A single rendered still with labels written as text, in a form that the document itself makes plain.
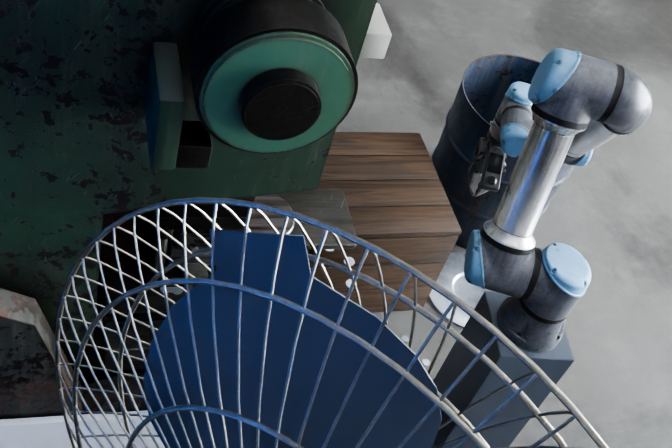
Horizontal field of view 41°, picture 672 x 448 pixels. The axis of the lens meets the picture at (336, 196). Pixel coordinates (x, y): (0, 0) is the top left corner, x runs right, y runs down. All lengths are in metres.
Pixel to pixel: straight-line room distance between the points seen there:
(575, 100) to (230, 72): 0.93
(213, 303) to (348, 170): 1.82
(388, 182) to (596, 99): 0.81
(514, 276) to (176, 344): 1.32
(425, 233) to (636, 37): 2.14
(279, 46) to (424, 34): 2.71
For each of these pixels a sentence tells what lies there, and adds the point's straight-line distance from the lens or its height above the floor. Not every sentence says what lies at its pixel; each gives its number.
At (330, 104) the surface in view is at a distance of 1.03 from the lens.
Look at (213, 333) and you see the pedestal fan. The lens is 0.61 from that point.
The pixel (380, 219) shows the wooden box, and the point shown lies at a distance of 2.31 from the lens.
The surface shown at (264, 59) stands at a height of 1.39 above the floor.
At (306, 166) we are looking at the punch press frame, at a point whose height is 1.11.
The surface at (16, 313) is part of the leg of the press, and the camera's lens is 1.37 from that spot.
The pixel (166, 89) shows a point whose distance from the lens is 1.02.
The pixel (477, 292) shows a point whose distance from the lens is 2.72.
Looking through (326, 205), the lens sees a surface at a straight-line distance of 1.68.
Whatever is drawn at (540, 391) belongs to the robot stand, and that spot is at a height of 0.32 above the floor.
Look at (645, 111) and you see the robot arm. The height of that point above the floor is 1.02.
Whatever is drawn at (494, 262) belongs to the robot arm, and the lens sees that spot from 1.89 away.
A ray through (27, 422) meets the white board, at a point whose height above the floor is 0.59.
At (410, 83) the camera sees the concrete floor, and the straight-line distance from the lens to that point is 3.37.
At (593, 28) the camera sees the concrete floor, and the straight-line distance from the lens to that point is 4.15.
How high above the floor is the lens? 1.97
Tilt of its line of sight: 44 degrees down
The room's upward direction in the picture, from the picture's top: 19 degrees clockwise
